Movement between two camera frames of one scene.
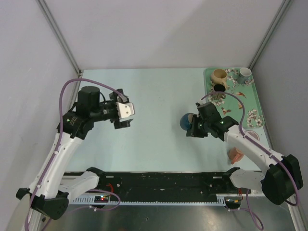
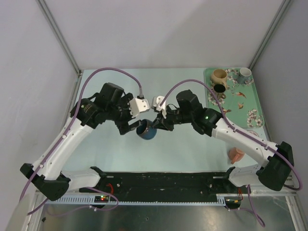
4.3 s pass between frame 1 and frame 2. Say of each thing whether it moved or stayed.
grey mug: stayed
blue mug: moved
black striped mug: stayed
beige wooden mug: stayed
